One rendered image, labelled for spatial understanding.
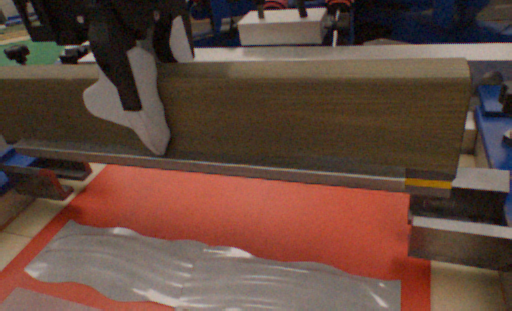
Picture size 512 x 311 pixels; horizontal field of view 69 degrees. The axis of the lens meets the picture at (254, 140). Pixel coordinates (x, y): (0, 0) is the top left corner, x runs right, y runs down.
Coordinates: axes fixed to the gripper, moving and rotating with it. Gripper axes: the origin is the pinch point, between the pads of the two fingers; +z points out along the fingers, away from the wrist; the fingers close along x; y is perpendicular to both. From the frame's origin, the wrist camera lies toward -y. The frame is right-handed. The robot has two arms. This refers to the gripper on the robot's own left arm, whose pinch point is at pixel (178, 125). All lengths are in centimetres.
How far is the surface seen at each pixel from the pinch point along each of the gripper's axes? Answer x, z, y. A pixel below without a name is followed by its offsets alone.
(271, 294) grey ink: 5.2, 13.0, -8.0
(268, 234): -1.3, 13.5, -5.7
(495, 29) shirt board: -65, 16, -36
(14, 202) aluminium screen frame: 1.4, 11.9, 25.2
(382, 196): -8.7, 13.5, -16.2
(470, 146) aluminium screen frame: -17.3, 12.3, -25.2
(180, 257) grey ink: 3.5, 13.0, 1.6
